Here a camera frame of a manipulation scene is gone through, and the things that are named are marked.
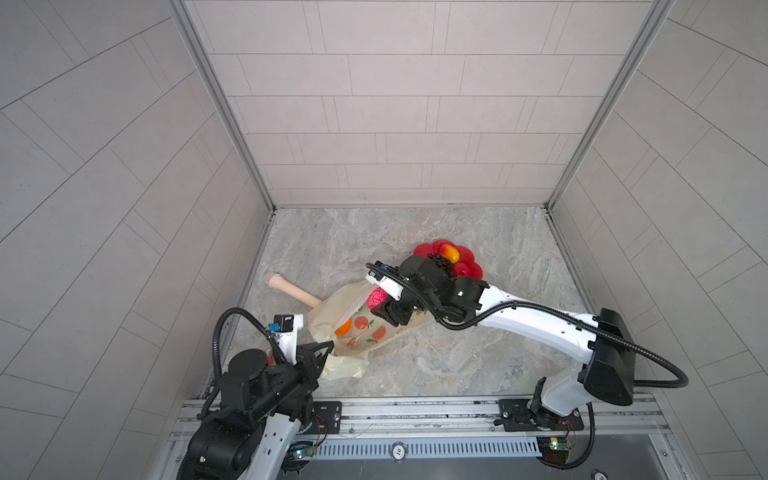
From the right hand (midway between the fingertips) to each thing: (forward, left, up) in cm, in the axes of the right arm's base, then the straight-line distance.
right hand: (379, 302), depth 72 cm
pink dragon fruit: (-2, 0, +6) cm, 6 cm away
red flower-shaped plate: (+23, -29, -15) cm, 40 cm away
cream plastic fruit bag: (-5, +8, +3) cm, 10 cm away
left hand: (-11, +9, +3) cm, 14 cm away
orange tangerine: (0, +11, -14) cm, 17 cm away
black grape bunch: (+20, -20, -14) cm, 32 cm away
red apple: (+17, -25, -14) cm, 33 cm away
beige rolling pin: (+16, +33, -12) cm, 39 cm away
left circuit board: (-27, +19, -14) cm, 36 cm away
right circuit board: (-30, -39, -20) cm, 53 cm away
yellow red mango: (+22, -23, -12) cm, 34 cm away
